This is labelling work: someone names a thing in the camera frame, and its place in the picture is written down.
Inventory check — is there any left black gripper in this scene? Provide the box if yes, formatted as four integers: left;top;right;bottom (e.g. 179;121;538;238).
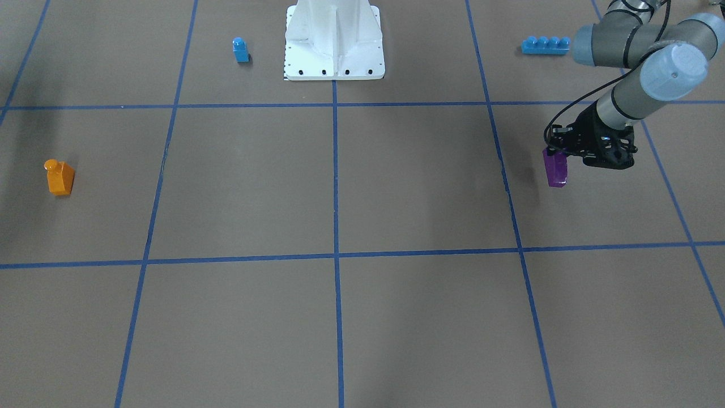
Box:
548;103;638;170

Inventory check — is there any purple trapezoid block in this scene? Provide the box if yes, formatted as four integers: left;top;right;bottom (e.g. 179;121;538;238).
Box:
542;147;569;188

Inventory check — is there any orange trapezoid block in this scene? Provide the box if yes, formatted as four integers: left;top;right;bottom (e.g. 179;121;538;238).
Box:
44;159;75;196

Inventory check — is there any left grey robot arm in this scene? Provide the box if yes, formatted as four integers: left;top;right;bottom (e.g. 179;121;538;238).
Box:
542;1;724;171

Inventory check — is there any long blue studded block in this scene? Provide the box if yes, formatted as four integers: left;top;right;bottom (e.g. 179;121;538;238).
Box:
521;36;572;55

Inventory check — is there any small blue block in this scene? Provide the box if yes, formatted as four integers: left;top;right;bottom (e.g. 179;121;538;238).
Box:
232;37;250;63

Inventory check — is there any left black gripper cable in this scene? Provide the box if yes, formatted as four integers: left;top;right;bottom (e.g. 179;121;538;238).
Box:
544;0;672;149

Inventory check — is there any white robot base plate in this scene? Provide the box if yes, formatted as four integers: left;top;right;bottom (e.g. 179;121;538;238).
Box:
283;1;386;81

